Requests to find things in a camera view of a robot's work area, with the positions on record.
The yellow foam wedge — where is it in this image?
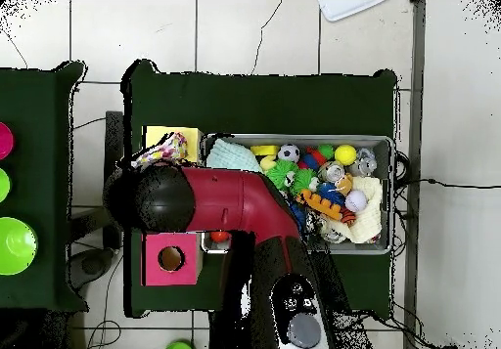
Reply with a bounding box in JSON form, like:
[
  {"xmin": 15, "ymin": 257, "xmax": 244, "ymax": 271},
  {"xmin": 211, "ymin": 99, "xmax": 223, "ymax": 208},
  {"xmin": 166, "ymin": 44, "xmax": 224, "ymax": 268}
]
[{"xmin": 250, "ymin": 144, "xmax": 281, "ymax": 156}]

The wooden box with three holes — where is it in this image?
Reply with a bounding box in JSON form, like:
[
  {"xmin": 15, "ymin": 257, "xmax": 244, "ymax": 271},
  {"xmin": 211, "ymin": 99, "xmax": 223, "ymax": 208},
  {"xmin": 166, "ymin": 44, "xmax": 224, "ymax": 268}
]
[{"xmin": 141, "ymin": 125, "xmax": 205, "ymax": 287}]

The white baseball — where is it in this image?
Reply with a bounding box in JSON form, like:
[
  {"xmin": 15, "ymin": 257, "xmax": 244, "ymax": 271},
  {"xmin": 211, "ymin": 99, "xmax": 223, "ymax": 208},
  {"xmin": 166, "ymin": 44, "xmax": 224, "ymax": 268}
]
[{"xmin": 344, "ymin": 189, "xmax": 369, "ymax": 213}]

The small green bowl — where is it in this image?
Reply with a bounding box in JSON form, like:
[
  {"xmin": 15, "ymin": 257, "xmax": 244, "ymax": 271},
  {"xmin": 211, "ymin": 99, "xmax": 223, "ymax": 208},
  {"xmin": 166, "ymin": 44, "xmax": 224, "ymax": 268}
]
[{"xmin": 0, "ymin": 167, "xmax": 12, "ymax": 204}]

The grey rounded stand foot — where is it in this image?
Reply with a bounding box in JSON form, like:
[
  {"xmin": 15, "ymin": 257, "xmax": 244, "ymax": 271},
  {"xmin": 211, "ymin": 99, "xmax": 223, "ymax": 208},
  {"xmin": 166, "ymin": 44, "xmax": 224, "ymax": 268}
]
[{"xmin": 68, "ymin": 246, "xmax": 115, "ymax": 292}]

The grey plastic robot toy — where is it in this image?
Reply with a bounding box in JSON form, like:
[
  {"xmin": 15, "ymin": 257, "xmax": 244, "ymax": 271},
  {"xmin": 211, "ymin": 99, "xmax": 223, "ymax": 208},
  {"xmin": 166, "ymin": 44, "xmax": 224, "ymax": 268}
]
[{"xmin": 349, "ymin": 147, "xmax": 379, "ymax": 178}]

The large green bowl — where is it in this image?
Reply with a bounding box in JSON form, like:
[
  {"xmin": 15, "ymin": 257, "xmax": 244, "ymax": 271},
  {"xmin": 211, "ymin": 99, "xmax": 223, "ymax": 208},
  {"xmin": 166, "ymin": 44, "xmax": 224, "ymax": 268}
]
[{"xmin": 0, "ymin": 216, "xmax": 39, "ymax": 277}]

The pink bowl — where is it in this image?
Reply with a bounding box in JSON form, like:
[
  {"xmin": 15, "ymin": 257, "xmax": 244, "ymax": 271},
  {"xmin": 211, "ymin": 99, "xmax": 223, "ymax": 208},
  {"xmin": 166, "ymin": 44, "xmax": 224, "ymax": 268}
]
[{"xmin": 0, "ymin": 121, "xmax": 16, "ymax": 161}]

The green spiky toy with eyes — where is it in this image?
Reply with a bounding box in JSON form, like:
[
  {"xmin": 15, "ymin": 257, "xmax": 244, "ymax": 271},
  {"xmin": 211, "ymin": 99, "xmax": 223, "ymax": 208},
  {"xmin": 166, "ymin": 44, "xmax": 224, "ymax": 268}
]
[{"xmin": 291, "ymin": 168, "xmax": 319, "ymax": 196}]

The mint green cloth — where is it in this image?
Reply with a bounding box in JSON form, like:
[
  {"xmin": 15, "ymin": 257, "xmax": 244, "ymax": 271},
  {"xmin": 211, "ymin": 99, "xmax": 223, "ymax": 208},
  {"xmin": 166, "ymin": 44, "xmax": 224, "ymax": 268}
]
[{"xmin": 205, "ymin": 137, "xmax": 263, "ymax": 173}]

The grey metal post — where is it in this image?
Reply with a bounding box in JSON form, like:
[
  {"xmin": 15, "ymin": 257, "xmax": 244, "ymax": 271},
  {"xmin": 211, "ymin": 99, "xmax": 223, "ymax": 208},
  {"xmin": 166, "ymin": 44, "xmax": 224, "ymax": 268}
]
[{"xmin": 402, "ymin": 0, "xmax": 427, "ymax": 349}]

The polka dot cloth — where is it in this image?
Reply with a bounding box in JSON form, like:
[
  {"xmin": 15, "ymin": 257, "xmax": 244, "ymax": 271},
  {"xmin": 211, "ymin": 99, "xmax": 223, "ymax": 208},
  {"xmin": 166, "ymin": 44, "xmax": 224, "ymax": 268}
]
[
  {"xmin": 167, "ymin": 131, "xmax": 189, "ymax": 161},
  {"xmin": 130, "ymin": 139, "xmax": 175, "ymax": 169}
]

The orange plastic building brick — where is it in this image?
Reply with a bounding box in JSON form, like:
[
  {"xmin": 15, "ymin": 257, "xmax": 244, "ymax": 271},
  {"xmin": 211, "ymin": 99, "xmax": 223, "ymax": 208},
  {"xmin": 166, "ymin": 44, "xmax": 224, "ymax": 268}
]
[{"xmin": 296, "ymin": 189, "xmax": 343, "ymax": 221}]

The green spiky rubber ball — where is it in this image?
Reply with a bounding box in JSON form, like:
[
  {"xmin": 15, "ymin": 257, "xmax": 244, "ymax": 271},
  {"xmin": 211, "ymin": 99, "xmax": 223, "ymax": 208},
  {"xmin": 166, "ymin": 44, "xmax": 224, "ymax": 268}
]
[{"xmin": 265, "ymin": 159, "xmax": 296, "ymax": 190}]

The dark green tablecloth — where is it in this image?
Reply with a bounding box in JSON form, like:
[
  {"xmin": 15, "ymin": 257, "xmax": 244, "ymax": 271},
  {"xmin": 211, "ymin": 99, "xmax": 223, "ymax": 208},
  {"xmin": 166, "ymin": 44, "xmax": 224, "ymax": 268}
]
[
  {"xmin": 122, "ymin": 59, "xmax": 398, "ymax": 321},
  {"xmin": 0, "ymin": 61, "xmax": 88, "ymax": 313}
]

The white tray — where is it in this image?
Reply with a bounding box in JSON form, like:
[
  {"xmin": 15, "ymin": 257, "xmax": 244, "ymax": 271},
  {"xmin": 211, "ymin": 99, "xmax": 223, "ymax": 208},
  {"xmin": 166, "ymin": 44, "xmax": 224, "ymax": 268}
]
[{"xmin": 318, "ymin": 0, "xmax": 388, "ymax": 22}]

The shallow silver mesh bin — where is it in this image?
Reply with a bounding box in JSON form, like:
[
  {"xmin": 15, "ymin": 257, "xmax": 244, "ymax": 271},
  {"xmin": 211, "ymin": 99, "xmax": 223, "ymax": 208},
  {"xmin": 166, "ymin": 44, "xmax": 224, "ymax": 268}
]
[{"xmin": 200, "ymin": 133, "xmax": 394, "ymax": 255}]

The small soccer ball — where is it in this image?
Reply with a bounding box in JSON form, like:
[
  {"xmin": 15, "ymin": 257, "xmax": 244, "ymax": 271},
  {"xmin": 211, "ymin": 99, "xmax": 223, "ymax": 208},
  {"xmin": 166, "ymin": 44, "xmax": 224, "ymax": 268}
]
[{"xmin": 276, "ymin": 143, "xmax": 301, "ymax": 163}]

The black power cable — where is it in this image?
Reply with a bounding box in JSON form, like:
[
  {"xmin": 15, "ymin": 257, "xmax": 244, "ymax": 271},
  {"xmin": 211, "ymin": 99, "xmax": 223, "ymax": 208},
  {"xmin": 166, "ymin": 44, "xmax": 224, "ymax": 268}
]
[{"xmin": 394, "ymin": 177, "xmax": 501, "ymax": 191}]

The yellow ball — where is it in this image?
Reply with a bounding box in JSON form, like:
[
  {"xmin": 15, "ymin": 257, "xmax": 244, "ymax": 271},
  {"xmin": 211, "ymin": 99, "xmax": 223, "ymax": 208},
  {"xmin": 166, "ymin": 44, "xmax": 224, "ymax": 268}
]
[{"xmin": 334, "ymin": 144, "xmax": 358, "ymax": 167}]

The black stand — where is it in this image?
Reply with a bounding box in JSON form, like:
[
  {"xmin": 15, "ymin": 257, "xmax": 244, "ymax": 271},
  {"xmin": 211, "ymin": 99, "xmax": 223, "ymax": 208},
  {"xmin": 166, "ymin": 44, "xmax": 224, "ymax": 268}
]
[{"xmin": 69, "ymin": 109, "xmax": 125, "ymax": 250}]

